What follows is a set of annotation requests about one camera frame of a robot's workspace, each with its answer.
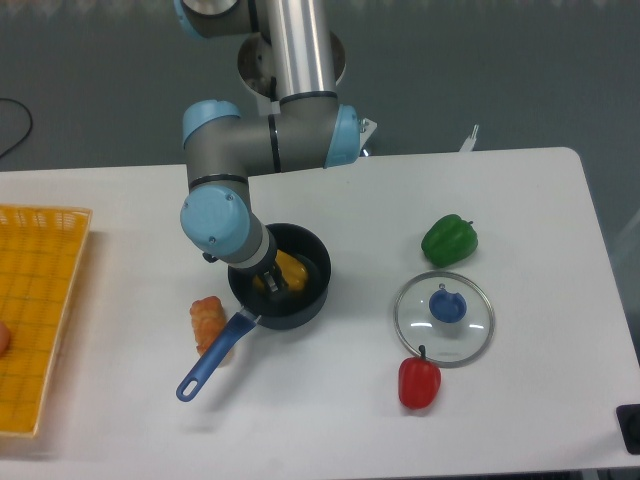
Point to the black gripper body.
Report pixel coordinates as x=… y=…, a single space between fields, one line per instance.
x=247 y=261

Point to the yellow bell pepper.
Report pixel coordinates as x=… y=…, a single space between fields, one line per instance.
x=294 y=272

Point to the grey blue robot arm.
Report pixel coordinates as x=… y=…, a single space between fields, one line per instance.
x=311 y=129

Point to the red bell pepper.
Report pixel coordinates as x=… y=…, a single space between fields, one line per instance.
x=419 y=381

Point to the green bell pepper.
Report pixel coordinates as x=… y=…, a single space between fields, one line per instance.
x=451 y=239

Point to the dark blue saucepan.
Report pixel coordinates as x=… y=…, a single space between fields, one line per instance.
x=280 y=311

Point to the orange croissant bread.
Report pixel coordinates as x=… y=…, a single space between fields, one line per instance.
x=208 y=319

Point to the glass lid blue knob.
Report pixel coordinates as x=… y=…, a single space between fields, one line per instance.
x=444 y=318

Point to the yellow woven basket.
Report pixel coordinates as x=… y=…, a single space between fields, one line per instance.
x=41 y=252

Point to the orange item in basket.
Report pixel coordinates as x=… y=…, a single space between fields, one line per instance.
x=5 y=338

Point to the black table corner device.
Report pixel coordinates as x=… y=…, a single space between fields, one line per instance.
x=628 y=417

